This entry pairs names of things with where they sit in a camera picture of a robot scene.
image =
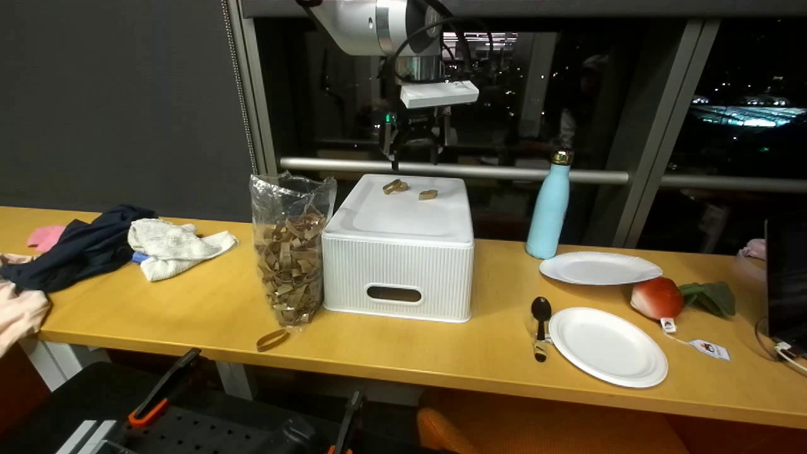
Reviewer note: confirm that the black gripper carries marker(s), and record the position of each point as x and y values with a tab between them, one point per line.
420	124

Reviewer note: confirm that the clear packet of rubber bands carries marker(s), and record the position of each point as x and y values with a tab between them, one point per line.
290	269

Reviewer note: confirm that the silver metal handrail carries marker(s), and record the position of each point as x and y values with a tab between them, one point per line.
506	172

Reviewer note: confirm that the white plastic storage box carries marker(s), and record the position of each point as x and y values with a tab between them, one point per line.
395	269

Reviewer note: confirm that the light blue water bottle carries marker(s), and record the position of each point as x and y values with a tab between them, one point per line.
549	211

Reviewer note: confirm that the black plastic spoon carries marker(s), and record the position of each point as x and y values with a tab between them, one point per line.
541	308

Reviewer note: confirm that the white paper plate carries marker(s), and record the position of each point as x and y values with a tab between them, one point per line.
609	346
599	269

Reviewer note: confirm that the white crumpled cloth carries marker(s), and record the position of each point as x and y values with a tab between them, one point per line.
172	244

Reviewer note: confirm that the red strawberry plush toy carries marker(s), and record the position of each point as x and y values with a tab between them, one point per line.
656	299

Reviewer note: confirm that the orange chair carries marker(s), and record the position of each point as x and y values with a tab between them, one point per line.
545	432

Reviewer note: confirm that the black perforated board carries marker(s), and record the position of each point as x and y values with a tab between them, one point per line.
211	432

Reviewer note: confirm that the pale pink object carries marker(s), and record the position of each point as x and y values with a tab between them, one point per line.
756	251

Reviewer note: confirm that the navy blue cloth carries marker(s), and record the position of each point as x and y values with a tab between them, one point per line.
77	249

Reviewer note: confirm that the pink sticky note pad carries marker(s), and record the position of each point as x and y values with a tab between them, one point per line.
43	237

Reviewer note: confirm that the pale pink cloth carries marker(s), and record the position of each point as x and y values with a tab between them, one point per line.
15	312

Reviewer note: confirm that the reddish brown chair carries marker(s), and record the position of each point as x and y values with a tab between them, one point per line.
15	395

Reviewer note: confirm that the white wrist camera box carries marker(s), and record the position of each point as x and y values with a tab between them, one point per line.
437	94

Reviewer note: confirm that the grey window frame post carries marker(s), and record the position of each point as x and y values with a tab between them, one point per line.
665	128
251	85

